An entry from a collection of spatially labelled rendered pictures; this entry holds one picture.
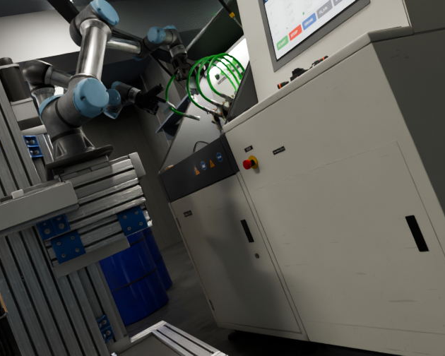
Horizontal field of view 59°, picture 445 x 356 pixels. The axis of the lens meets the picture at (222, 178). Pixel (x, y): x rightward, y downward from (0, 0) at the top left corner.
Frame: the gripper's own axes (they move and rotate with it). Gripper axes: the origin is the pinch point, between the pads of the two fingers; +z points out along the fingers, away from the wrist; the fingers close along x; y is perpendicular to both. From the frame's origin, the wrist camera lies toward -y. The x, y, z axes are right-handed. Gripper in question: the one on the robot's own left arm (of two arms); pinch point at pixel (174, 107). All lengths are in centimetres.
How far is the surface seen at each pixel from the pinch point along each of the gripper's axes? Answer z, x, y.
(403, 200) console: 101, 79, 24
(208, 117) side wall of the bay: 8.8, -33.1, -11.6
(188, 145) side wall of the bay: 8.6, -24.7, 10.7
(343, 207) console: 89, 64, 28
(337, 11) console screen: 63, 68, -31
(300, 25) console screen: 52, 55, -31
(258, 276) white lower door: 74, 13, 59
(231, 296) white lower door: 65, -11, 74
